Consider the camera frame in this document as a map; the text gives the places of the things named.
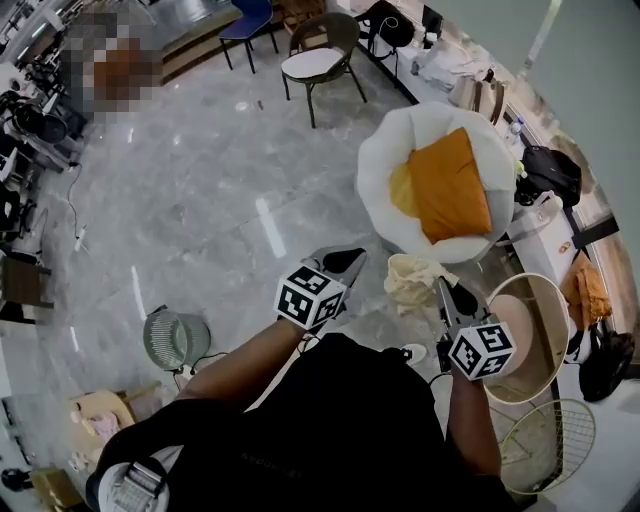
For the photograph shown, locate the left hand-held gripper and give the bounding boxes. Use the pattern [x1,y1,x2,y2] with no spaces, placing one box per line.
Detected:
[273,247,368,332]

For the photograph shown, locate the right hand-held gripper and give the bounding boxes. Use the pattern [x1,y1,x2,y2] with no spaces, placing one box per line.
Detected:
[435,276,517,382]

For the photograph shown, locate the cream clothes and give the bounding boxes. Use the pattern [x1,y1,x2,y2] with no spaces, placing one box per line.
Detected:
[383,253,460,317]

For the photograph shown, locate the green wire basket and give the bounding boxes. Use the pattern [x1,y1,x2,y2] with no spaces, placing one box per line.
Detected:
[142,308,212,371]

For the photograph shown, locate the orange garment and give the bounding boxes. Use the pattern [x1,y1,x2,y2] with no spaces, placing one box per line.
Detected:
[559,254,614,329]

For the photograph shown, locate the person's right forearm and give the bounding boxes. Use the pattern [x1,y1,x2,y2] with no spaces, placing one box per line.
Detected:
[446,372,502,476]

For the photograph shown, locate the person's left forearm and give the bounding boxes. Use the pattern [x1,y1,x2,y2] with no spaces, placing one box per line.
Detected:
[174,319,309,414]

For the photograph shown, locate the person's right white shoe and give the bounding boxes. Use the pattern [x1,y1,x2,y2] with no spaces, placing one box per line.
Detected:
[399,343,429,366]

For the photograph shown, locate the orange cushion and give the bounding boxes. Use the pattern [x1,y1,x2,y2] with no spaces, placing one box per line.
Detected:
[407,127,494,245]

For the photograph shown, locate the yellow seat cushion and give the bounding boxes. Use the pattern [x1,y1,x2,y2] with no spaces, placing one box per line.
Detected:
[388,162,426,221]

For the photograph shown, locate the person's black clothing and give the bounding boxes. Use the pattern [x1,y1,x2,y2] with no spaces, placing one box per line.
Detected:
[87,332,521,512]

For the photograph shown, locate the white petal floor chair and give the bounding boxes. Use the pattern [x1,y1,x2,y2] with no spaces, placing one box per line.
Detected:
[355,101,516,265]

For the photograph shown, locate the black backpack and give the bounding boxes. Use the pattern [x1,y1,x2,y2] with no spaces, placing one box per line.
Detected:
[514,144,584,209]

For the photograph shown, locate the dark brown backpack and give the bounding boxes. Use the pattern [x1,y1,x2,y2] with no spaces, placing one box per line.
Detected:
[564,319,637,404]

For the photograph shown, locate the beige tote bag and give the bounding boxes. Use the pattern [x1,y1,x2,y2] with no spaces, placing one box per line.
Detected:
[449,69,507,126]

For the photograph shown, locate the white plastic bag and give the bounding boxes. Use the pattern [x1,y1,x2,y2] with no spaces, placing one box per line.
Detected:
[412,34,481,94]

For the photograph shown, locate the wicker chair white seat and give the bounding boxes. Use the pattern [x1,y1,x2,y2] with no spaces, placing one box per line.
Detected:
[279,12,369,130]

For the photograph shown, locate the grey roller blind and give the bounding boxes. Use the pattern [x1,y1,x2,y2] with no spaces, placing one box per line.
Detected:
[424,0,556,76]
[519,0,640,236]

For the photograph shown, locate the wooden counter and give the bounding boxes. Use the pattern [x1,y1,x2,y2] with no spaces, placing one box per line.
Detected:
[162,4,241,84]

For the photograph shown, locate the dark wooden chair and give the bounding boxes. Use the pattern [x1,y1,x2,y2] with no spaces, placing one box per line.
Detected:
[0,254,55,324]

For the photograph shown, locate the black handbag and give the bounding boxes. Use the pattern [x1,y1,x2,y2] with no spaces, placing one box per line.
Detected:
[355,0,416,49]

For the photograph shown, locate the blue chair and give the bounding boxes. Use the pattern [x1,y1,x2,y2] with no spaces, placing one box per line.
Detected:
[218,0,280,75]

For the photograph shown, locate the cardboard box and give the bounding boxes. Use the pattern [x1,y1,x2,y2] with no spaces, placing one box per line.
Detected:
[29,467,84,511]

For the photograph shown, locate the black office chair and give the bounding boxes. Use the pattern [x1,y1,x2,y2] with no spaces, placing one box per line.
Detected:
[9,94,86,171]

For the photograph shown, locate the black cable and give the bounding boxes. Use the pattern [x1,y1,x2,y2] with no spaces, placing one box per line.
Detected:
[66,160,85,231]
[172,351,230,377]

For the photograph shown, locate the black window post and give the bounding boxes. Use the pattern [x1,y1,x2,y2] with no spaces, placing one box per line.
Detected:
[572,214,621,251]

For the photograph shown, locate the gold wire frame table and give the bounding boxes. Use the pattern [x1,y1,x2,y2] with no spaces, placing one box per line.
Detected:
[492,398,597,496]

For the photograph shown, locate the white shoulder strap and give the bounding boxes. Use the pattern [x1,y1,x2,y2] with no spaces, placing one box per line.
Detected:
[87,447,182,512]

